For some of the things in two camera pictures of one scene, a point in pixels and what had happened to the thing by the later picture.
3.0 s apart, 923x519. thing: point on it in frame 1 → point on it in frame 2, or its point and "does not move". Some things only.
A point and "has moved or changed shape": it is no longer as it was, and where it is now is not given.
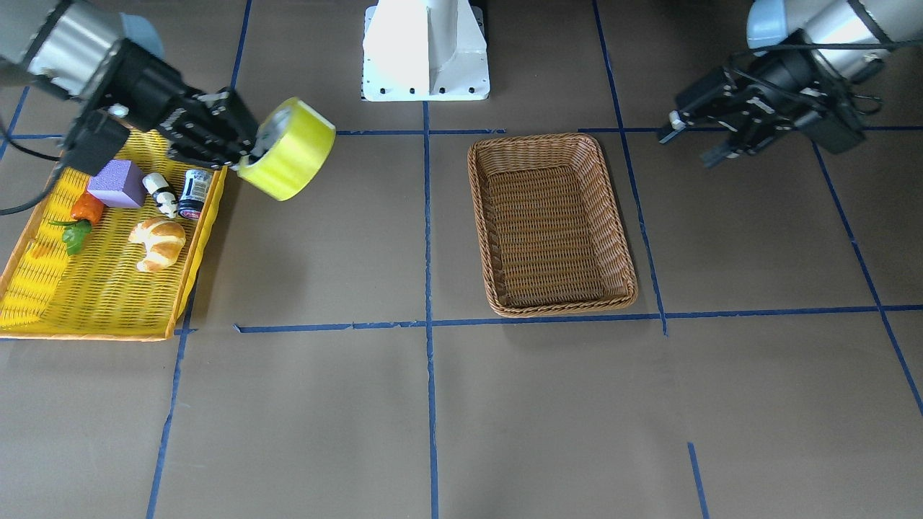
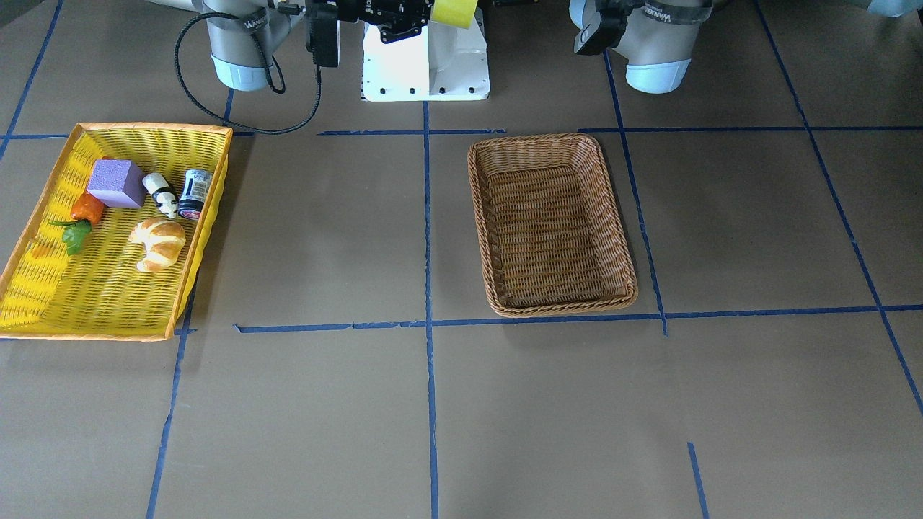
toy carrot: x=86 y=210 does not move
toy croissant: x=163 y=241 does not move
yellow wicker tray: x=98 y=292 does not move
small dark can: x=195 y=187 does not move
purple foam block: x=119 y=183 does not move
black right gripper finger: x=213 y=153 → x=395 y=32
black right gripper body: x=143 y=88 → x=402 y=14
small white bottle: x=156 y=184 does not move
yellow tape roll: x=293 y=145 has moved or changed shape
